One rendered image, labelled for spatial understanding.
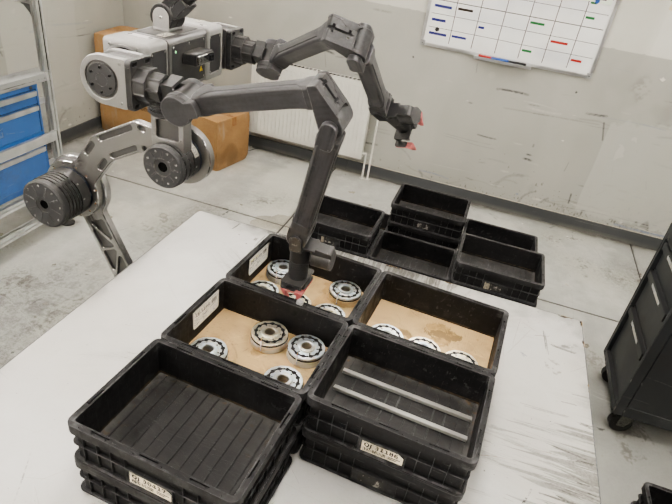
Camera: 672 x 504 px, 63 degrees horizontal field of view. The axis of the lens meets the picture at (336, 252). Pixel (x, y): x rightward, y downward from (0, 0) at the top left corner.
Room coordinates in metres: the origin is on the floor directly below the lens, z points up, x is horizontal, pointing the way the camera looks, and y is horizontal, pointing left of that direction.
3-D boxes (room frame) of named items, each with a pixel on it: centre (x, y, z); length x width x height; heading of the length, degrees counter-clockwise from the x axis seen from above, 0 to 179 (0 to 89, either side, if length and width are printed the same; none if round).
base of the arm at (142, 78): (1.29, 0.50, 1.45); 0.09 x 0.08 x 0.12; 167
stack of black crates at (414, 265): (2.32, -0.38, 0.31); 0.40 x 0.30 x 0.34; 77
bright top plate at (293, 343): (1.11, 0.04, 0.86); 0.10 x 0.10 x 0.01
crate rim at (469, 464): (0.96, -0.22, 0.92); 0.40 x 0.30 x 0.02; 73
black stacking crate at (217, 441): (0.79, 0.25, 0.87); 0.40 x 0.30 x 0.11; 73
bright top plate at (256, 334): (1.15, 0.15, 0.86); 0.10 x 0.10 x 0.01
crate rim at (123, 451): (0.79, 0.25, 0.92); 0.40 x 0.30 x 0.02; 73
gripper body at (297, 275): (1.30, 0.10, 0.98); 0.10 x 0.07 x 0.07; 164
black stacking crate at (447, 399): (0.96, -0.22, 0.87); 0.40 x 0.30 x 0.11; 73
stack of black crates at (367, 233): (2.40, 0.01, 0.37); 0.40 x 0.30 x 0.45; 77
